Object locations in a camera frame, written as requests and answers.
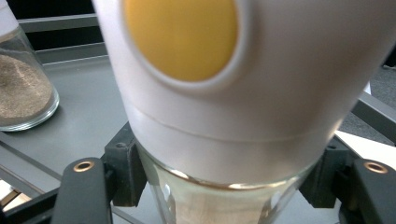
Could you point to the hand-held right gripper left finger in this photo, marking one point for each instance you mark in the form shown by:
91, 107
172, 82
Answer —
124, 174

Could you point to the glass spice jar white lid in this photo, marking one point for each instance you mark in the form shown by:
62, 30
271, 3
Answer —
249, 93
21, 90

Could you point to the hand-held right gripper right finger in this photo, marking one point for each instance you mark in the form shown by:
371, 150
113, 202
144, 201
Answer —
327, 177

